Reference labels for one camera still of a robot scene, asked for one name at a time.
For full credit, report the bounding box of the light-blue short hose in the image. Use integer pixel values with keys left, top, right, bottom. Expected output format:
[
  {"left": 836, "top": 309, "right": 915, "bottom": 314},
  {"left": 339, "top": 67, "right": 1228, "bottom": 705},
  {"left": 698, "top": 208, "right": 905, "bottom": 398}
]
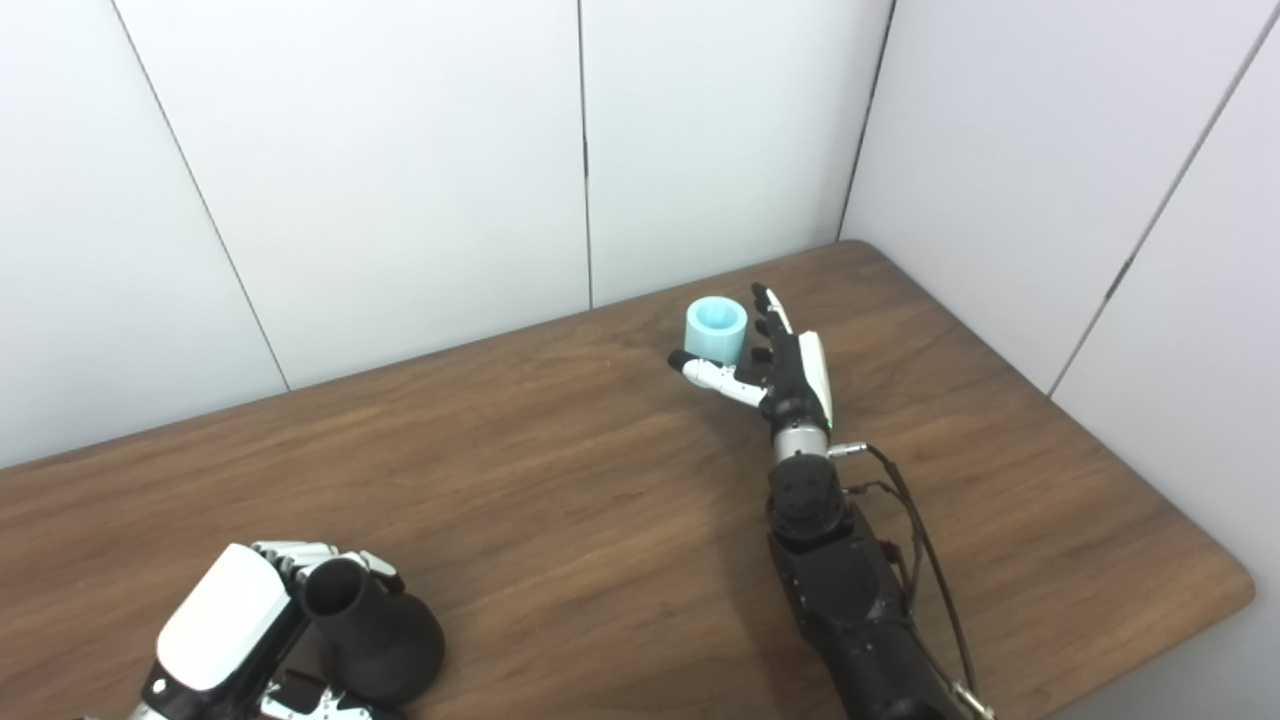
[{"left": 685, "top": 296, "right": 749, "bottom": 364}]

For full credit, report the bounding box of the thick black right wrist cable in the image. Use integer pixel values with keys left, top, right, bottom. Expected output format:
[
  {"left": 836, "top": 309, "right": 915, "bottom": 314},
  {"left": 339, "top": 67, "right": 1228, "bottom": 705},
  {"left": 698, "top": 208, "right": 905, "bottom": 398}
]
[{"left": 830, "top": 440, "right": 997, "bottom": 720}]

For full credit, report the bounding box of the black flared nozzle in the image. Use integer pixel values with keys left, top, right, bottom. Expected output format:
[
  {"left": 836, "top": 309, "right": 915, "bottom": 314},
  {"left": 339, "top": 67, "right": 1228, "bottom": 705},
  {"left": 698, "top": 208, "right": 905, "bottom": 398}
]
[{"left": 300, "top": 557, "right": 446, "bottom": 704}]

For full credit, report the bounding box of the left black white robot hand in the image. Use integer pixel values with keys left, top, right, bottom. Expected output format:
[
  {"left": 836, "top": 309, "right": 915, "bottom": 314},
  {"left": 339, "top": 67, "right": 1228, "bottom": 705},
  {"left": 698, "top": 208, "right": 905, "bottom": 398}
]
[{"left": 125, "top": 540, "right": 406, "bottom": 720}]

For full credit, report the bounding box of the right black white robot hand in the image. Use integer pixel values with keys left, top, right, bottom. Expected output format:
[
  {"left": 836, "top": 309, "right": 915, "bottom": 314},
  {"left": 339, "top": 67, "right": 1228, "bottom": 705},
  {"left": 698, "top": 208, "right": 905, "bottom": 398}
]
[{"left": 667, "top": 283, "right": 834, "bottom": 433}]

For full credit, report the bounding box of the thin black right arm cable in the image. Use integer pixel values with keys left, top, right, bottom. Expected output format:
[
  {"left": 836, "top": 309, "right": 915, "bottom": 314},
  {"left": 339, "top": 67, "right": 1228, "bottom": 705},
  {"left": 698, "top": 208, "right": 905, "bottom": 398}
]
[{"left": 845, "top": 482, "right": 926, "bottom": 611}]

